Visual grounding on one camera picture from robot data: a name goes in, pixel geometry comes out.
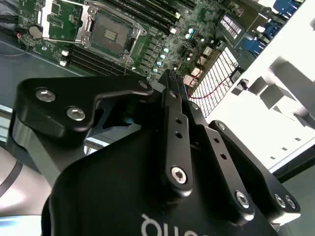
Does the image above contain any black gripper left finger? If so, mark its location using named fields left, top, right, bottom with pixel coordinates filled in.
left=9, top=68, right=194, bottom=198

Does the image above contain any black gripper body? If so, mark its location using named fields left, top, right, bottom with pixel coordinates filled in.
left=40, top=127, right=281, bottom=236

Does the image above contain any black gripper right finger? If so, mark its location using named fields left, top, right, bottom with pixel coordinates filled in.
left=178, top=82, right=301, bottom=226

